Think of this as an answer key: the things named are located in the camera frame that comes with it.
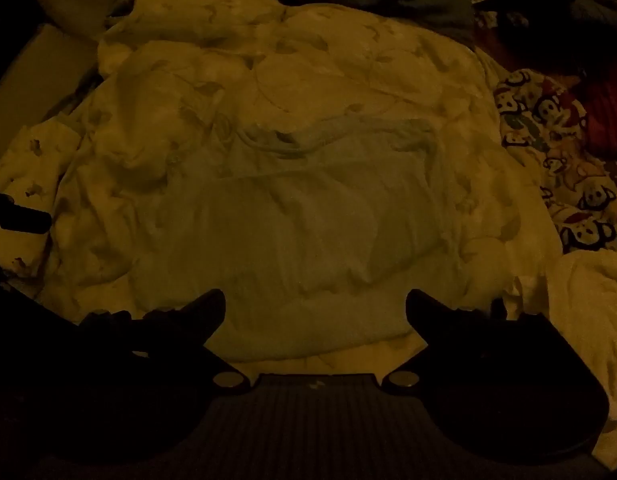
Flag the cream printed duvet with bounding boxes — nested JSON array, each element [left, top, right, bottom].
[[0, 0, 561, 322]]

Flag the white towel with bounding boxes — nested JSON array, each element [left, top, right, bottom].
[[547, 250, 617, 470]]

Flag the monkey print cloth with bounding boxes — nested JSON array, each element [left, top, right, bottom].
[[493, 70, 617, 254]]

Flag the pale blue small garment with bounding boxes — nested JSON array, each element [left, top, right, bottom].
[[130, 116, 467, 362]]

